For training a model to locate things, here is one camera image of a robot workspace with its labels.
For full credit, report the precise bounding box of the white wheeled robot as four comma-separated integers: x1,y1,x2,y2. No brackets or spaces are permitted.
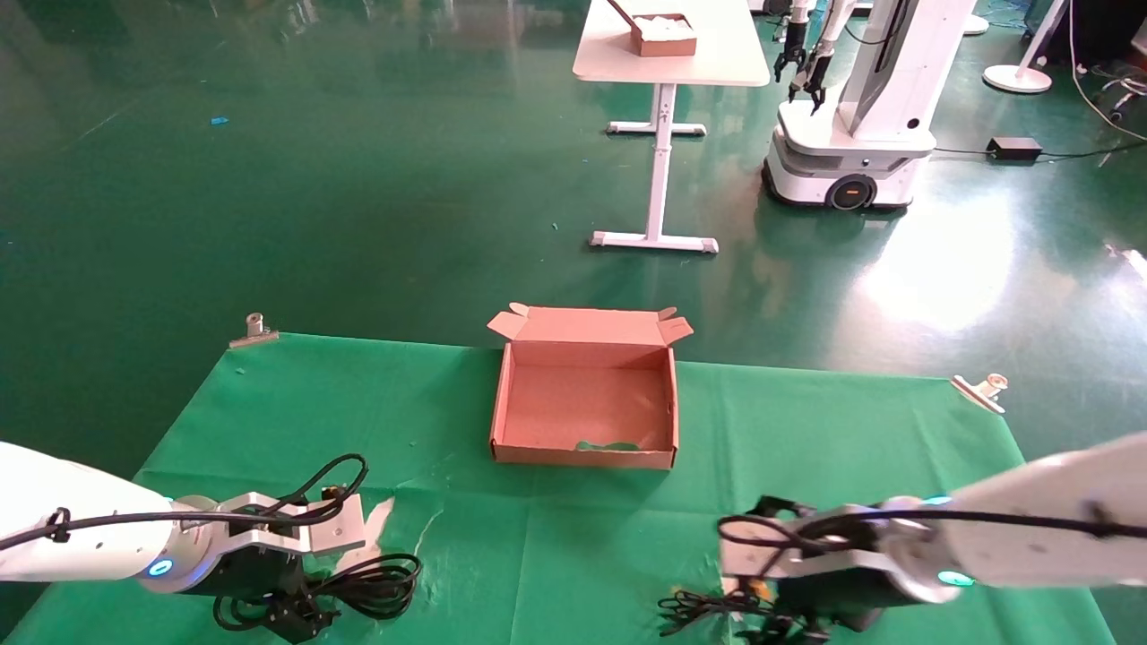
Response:
762,0,979,212

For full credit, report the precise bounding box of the white crumpled filling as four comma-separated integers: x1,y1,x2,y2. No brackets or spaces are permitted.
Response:
638,13,696,42

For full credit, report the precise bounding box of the black power adapter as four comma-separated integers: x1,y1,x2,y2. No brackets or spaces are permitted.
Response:
986,137,1044,163

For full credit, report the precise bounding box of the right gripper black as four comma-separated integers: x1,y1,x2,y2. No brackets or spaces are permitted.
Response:
742,573,897,645

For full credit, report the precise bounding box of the white round stand base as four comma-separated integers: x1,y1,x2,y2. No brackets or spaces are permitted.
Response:
982,0,1069,95

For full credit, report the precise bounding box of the small black robot gripper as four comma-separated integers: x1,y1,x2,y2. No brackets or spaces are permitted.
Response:
788,49,832,116
774,34,809,84

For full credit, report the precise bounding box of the thin white floor cable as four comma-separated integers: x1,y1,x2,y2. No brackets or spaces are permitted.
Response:
1066,0,1147,144

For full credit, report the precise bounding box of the open brown cardboard box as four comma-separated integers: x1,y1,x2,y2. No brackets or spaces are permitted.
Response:
487,303,695,471

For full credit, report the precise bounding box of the small brown cardboard box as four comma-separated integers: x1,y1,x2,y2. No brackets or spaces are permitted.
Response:
608,0,698,59

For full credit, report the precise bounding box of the thin black adapter cable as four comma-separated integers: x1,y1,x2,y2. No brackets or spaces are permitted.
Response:
930,139,1147,168

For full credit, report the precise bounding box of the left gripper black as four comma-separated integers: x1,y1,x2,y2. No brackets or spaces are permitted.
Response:
206,546,340,644

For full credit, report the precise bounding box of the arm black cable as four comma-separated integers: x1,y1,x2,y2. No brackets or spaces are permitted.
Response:
0,453,369,552
717,497,1147,555

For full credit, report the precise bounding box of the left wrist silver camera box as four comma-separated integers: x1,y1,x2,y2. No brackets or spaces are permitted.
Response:
175,491,368,574

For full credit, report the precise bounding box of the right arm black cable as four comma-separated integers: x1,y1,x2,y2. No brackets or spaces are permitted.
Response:
717,497,1147,555

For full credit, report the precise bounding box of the green table cloth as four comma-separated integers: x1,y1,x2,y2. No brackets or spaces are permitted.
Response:
4,333,1117,645

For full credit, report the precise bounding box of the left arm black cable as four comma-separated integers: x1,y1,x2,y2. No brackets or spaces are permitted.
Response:
0,453,369,552

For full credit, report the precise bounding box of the white pedestal table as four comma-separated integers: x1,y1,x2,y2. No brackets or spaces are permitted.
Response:
572,0,772,255

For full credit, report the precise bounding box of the silver binder clip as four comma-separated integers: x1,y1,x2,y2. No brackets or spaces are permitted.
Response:
949,373,1010,416
228,312,280,349

